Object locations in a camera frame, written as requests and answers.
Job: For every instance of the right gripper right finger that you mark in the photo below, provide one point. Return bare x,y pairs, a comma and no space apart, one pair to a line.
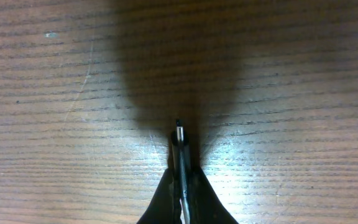
204,205

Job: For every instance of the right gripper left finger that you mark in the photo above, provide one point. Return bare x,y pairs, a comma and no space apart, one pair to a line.
164,207

